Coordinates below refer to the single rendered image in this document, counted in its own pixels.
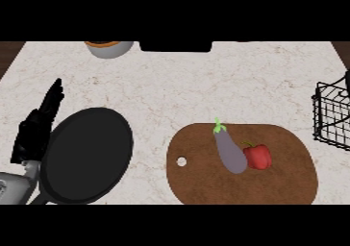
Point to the black appliance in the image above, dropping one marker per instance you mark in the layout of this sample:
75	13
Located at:
176	46

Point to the red bell pepper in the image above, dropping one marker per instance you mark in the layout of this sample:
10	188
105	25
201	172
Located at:
259	156

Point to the black round frying pan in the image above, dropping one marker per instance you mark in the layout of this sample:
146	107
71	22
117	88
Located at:
86	157

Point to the brown wooden cutting board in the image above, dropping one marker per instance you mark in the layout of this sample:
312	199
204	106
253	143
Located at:
239	182

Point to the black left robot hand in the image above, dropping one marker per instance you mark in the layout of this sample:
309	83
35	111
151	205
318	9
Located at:
35	128

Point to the purple eggplant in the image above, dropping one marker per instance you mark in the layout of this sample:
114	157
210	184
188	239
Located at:
231	152

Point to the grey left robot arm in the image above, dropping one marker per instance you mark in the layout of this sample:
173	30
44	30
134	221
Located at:
12	187

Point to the grey bowl with orange rim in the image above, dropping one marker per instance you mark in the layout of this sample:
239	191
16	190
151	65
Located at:
109	48

